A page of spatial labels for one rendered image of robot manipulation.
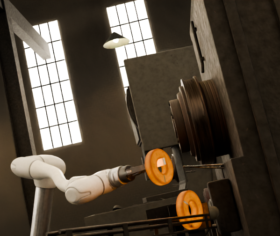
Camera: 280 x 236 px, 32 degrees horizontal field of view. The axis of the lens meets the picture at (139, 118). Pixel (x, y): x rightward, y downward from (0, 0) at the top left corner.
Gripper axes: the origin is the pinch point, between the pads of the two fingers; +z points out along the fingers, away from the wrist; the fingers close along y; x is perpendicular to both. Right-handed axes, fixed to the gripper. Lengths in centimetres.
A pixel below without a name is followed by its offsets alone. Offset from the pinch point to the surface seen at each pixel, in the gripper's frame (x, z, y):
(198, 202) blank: -20.6, 11.1, -5.0
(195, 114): 19.4, 7.5, -28.5
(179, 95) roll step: 33.1, -2.8, -36.4
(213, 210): -25.1, 12.0, -13.3
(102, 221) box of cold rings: -15, -220, -181
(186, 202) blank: -19.0, 11.6, 3.8
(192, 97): 28.2, 7.5, -30.8
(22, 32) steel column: 438, -658, -520
